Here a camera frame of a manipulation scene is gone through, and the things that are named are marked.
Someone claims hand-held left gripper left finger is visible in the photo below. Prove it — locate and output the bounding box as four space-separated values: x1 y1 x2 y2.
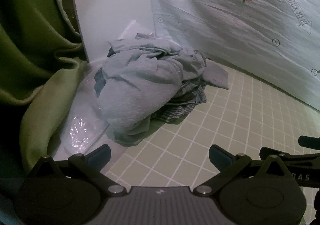
25 144 125 197

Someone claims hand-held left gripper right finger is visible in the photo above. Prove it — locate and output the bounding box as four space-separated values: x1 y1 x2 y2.
194 144 298 197

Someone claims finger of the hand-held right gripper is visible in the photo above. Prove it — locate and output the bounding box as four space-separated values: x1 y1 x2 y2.
299 136 320 150
259 147 320 167

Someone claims grey sweatshirt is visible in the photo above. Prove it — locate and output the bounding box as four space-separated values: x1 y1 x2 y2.
96 33 208 146

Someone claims clear plastic bag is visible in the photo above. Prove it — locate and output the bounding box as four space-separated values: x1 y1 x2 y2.
54 20 160 157

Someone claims green grid bed sheet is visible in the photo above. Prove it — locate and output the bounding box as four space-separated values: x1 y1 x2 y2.
99 61 320 188

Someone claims striped cloth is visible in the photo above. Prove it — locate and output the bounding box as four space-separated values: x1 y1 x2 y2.
151 80 208 123

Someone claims dark blue cloth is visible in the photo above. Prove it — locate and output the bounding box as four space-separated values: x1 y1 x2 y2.
93 67 107 94

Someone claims light grey garment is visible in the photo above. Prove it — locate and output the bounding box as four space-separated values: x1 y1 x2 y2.
204 61 229 90

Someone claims green curtain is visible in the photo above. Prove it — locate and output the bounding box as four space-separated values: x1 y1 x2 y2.
0 0 88 173

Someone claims white panel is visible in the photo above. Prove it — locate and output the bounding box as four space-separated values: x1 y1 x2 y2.
68 0 157 64

